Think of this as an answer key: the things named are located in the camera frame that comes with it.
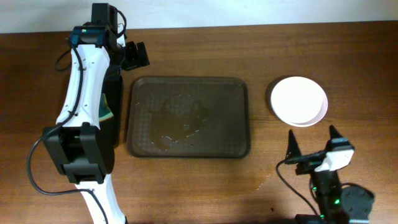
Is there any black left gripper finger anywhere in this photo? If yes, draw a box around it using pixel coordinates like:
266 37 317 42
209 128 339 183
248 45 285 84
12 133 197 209
137 42 150 66
124 41 138 69

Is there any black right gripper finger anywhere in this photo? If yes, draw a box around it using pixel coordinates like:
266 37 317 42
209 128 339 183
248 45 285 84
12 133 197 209
329 125 343 139
285 130 302 159

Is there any white plate with sauce smear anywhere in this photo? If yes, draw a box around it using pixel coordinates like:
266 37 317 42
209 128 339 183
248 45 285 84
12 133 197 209
270 77 328 127

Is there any green yellow sponge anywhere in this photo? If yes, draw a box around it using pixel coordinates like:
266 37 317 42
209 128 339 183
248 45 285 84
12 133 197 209
98 93 114 122

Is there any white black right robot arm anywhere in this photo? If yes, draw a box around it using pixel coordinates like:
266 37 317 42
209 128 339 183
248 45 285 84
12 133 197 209
275 125 375 223

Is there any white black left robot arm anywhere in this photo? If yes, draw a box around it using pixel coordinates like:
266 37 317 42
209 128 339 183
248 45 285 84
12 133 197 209
42 26 149 223

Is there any black rectangular tray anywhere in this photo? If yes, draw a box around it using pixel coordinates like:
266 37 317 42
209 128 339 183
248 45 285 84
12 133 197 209
99 65 123 147

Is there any brown serving tray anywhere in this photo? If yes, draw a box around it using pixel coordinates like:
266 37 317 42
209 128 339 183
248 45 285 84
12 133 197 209
126 77 251 159

